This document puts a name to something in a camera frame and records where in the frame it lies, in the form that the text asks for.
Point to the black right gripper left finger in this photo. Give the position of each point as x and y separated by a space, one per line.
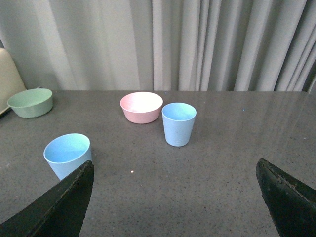
59 212

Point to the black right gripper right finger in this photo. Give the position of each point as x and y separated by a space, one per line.
291 203

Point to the blue cup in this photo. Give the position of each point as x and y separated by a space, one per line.
178 121
67 152

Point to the green bowl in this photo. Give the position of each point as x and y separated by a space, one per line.
31 103

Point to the pink bowl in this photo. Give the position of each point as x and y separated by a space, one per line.
141 107

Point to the cream rounded object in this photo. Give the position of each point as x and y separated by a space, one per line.
10 80

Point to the grey pleated curtain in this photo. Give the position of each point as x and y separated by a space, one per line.
200 45

